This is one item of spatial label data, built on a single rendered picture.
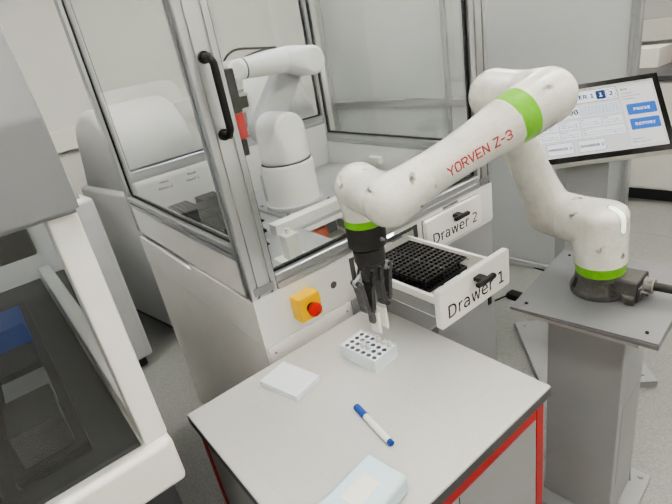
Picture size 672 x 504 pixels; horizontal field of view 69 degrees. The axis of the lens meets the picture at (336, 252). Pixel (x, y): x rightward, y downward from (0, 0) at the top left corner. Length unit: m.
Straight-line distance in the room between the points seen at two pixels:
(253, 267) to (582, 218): 0.84
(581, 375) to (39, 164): 1.39
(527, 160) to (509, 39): 1.66
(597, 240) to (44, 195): 1.19
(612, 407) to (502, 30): 2.03
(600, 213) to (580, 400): 0.57
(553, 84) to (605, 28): 1.66
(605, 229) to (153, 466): 1.13
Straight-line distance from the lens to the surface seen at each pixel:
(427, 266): 1.39
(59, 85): 4.27
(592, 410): 1.64
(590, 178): 2.17
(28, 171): 0.80
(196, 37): 1.14
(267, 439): 1.15
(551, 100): 1.12
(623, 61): 2.77
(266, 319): 1.32
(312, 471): 1.06
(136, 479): 1.04
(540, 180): 1.40
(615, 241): 1.39
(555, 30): 2.86
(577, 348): 1.53
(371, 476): 0.97
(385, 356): 1.25
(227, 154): 1.16
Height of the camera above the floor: 1.54
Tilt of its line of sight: 24 degrees down
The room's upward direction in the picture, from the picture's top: 10 degrees counter-clockwise
